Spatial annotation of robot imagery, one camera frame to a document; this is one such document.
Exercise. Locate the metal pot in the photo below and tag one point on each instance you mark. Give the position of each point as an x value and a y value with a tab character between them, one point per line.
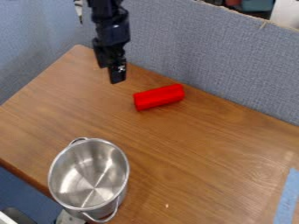
89	179

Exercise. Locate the blue tape strip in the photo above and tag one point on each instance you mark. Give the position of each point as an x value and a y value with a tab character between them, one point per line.
290	197

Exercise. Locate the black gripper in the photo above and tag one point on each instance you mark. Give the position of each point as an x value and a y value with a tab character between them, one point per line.
113	36

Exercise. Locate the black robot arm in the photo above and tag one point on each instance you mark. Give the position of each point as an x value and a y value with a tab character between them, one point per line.
110	17

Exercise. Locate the grey fabric partition panel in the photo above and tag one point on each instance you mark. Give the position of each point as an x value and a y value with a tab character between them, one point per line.
240	57

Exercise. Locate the red rectangular block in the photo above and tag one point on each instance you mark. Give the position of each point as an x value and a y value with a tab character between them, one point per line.
160	96

